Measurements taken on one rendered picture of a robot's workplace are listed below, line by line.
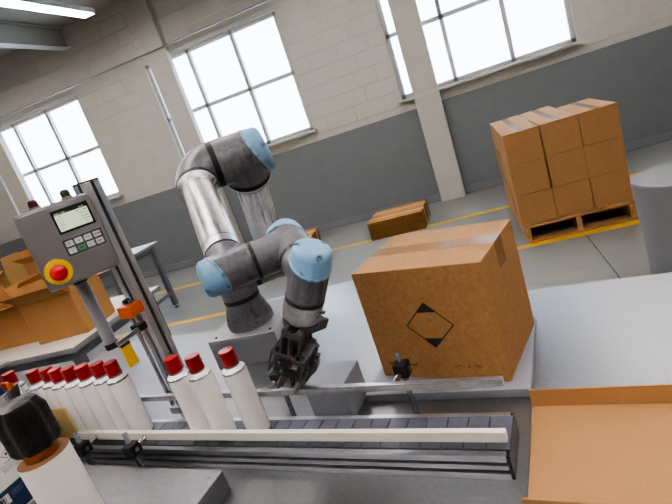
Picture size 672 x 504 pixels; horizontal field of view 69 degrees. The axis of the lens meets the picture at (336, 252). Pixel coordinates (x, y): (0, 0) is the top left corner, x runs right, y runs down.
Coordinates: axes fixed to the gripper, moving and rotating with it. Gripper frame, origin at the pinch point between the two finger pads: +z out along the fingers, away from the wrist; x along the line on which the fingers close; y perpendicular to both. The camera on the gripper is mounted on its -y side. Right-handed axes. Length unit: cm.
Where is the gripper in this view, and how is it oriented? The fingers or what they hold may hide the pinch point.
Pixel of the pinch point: (293, 385)
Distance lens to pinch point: 108.5
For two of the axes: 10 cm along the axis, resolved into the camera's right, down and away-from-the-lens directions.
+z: -1.6, 8.5, 5.0
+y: -3.4, 4.2, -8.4
